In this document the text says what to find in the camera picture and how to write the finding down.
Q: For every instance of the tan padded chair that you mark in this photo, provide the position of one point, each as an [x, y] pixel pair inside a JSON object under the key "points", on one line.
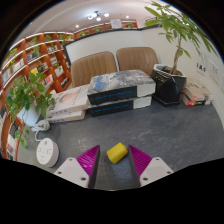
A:
{"points": [[90, 68], [136, 60]]}

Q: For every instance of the round white power strip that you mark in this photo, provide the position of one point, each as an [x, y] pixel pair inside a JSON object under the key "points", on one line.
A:
{"points": [[47, 152]]}

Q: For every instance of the white partition with dark rim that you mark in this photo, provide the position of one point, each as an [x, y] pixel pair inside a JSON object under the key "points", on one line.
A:
{"points": [[100, 43]]}

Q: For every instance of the beige-cover book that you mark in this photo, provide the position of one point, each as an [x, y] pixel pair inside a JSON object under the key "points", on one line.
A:
{"points": [[200, 90]]}

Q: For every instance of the leafy plant in white pot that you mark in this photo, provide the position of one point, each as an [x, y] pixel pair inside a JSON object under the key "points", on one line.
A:
{"points": [[31, 115]]}

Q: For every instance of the dark book with grey cover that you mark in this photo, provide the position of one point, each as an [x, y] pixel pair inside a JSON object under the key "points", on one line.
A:
{"points": [[116, 81]]}

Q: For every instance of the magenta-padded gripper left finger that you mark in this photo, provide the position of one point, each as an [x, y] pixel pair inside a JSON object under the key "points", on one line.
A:
{"points": [[71, 170]]}

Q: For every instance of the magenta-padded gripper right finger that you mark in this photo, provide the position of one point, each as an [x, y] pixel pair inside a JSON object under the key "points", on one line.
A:
{"points": [[156, 170]]}

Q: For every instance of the recessed ceiling spotlights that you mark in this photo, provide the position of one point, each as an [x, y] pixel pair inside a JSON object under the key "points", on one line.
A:
{"points": [[77, 26]]}

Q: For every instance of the dark book with white pages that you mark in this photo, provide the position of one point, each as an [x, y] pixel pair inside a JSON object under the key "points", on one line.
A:
{"points": [[110, 108]]}

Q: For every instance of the white wall socket panel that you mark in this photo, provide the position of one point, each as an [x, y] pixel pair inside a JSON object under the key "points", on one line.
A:
{"points": [[213, 71]]}

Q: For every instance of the white-cover book with face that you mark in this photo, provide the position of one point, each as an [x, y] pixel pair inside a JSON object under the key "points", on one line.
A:
{"points": [[68, 100]]}

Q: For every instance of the tall plant in black pot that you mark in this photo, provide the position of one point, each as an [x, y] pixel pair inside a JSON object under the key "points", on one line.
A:
{"points": [[166, 88]]}

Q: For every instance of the red-spined book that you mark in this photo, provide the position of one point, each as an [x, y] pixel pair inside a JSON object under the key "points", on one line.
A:
{"points": [[193, 101]]}

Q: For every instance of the ceiling lamp cluster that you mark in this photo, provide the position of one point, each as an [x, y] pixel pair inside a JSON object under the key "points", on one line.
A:
{"points": [[97, 15]]}

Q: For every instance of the orange wooden bookshelf unit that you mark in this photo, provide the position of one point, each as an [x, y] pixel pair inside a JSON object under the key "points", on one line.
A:
{"points": [[20, 66]]}

